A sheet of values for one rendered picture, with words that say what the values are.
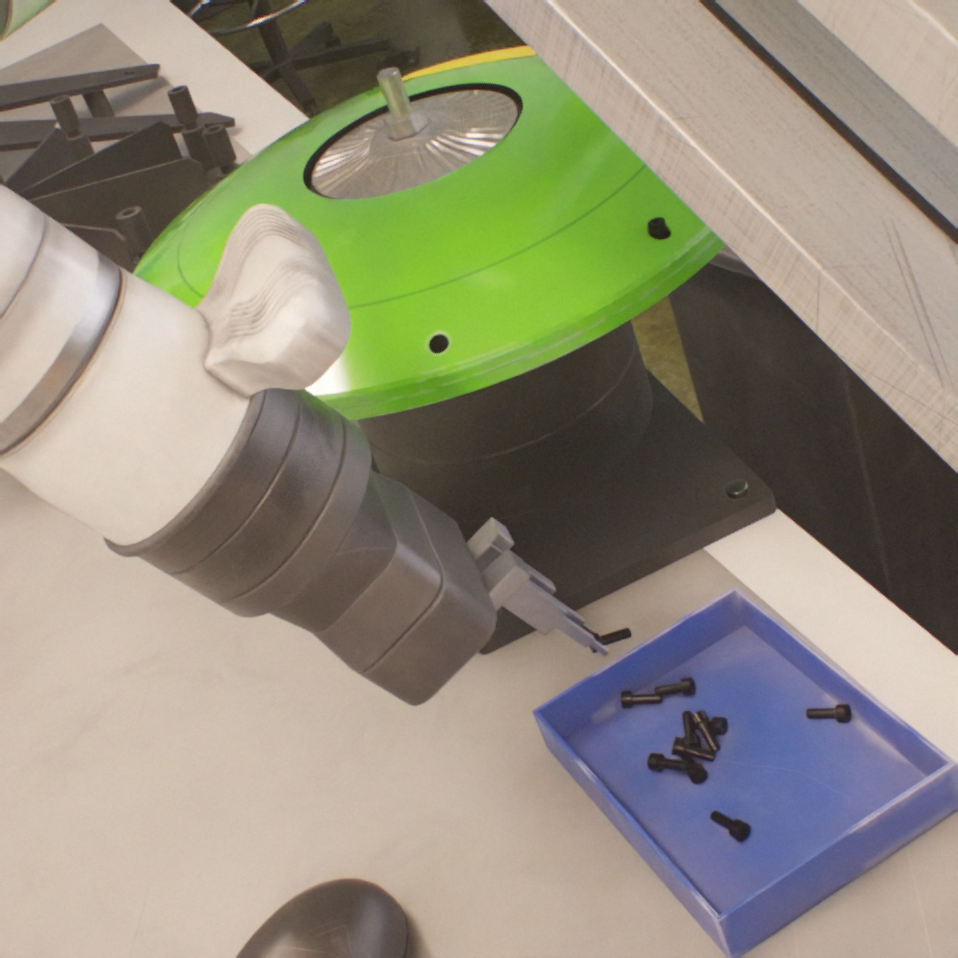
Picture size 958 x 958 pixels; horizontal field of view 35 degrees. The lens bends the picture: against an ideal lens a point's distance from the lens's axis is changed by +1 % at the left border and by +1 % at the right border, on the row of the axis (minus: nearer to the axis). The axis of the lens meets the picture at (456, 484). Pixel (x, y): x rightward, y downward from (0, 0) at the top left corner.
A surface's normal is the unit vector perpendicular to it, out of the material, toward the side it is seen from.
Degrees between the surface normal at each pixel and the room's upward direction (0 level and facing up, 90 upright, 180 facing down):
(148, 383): 68
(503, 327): 24
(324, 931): 20
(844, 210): 37
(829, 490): 90
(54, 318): 73
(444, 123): 14
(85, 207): 88
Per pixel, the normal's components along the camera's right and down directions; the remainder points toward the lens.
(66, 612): -0.31, -0.77
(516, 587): 0.24, 0.51
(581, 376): 0.65, 0.26
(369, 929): 0.54, -0.53
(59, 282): 0.68, -0.26
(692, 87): 0.09, -0.42
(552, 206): -0.15, -0.63
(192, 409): 0.59, -0.02
